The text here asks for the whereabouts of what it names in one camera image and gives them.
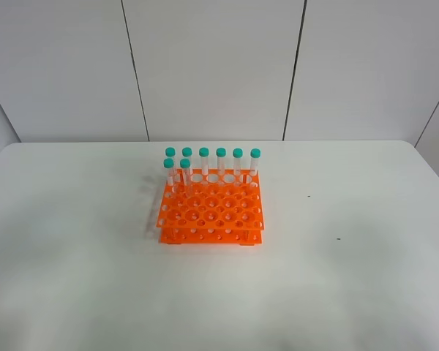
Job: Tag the test tube green cap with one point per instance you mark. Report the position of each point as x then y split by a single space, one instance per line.
186 176

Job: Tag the orange test tube rack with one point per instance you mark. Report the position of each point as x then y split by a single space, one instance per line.
212 210

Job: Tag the second row tube green cap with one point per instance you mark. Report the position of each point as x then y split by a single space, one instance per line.
169 166

